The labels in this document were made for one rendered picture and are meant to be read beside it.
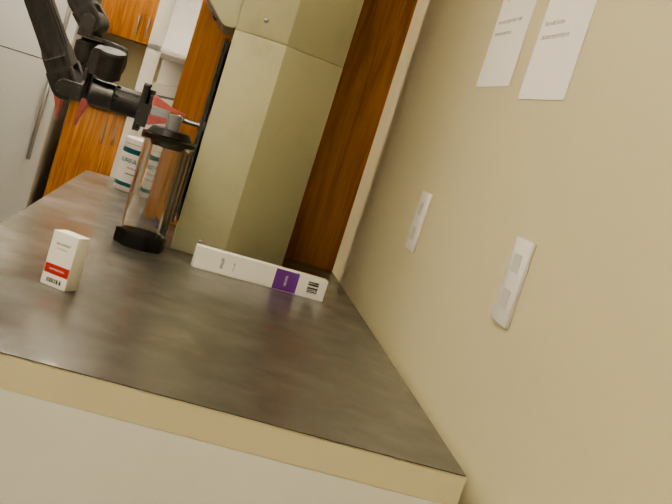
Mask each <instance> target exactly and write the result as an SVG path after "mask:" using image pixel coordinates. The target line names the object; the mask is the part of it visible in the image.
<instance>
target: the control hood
mask: <svg viewBox="0 0 672 504"><path fill-rule="evenodd" d="M208 1H209V3H210V5H211V6H212V8H213V10H214V12H215V14H216V16H217V18H218V20H219V22H220V24H221V25H220V30H221V32H222V33H223V34H225V35H228V36H233V34H234V31H235V28H236V25H237V22H238V18H239V15H240V11H241V8H242V5H243V1H244V0H208Z"/></svg>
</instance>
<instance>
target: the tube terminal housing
mask: <svg viewBox="0 0 672 504"><path fill-rule="evenodd" d="M363 2H364V0H244V1H243V5H242V8H241V11H240V15H239V18H238V22H237V25H236V28H235V31H234V34H233V37H232V40H231V45H230V48H229V52H228V55H227V59H226V62H225V65H224V69H223V72H222V75H221V79H220V82H219V85H218V89H217V92H216V96H215V99H214V102H213V106H212V109H211V112H210V116H209V119H208V123H207V126H206V129H205V133H204V136H203V139H202V143H201V146H200V149H199V153H198V156H197V160H196V163H195V166H194V170H193V173H192V176H191V180H190V183H189V186H188V190H187V193H186V197H185V200H184V203H183V207H182V210H181V213H180V217H179V220H178V222H177V225H176V229H175V233H174V236H173V240H172V243H171V247H170V248H172V249H176V250H179V251H183V252H186V253H190V254H193V255H194V252H195V248H196V245H197V243H199V244H203V245H206V246H210V247H213V248H217V249H221V250H224V251H228V252H231V253H235V254H239V255H242V256H246V257H249V258H253V259H257V260H260V261H264V262H267V263H271V264H275V265H278V266H282V264H283V260H284V257H285V254H286V251H287V247H288V244H289V241H290V238H291V235H292V231H293V228H294V225H295V222H296V218H297V215H298V212H299V209H300V206H301V202H302V199H303V196H304V193H305V189H306V186H307V183H308V180H309V177H310V173H311V170H312V167H313V164H314V160H315V157H316V154H317V151H318V147H319V144H320V141H321V138H322V135H323V131H324V128H325V125H326V122H327V118H328V115H329V112H330V109H331V106H332V102H333V99H334V96H335V93H336V89H337V86H338V83H339V80H340V77H341V73H342V70H343V67H344V64H345V60H346V57H347V54H348V51H349V47H350V44H351V41H352V38H353V34H354V31H355V28H356V25H357V22H358V18H359V15H360V12H361V9H362V5H363Z"/></svg>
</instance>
